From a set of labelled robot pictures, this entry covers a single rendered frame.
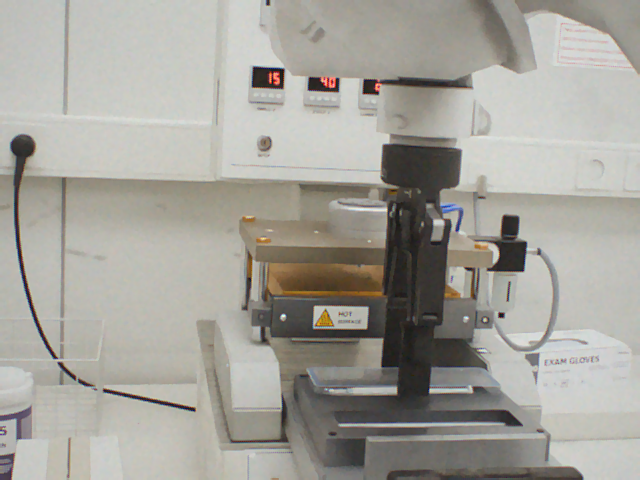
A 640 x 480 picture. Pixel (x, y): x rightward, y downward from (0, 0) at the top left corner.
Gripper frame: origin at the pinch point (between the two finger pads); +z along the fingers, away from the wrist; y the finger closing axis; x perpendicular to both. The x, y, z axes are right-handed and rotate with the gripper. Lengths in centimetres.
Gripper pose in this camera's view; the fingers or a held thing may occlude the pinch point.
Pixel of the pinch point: (406, 353)
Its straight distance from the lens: 88.4
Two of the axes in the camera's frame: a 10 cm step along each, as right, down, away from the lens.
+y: 1.8, 1.7, -9.7
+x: 9.8, 0.3, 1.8
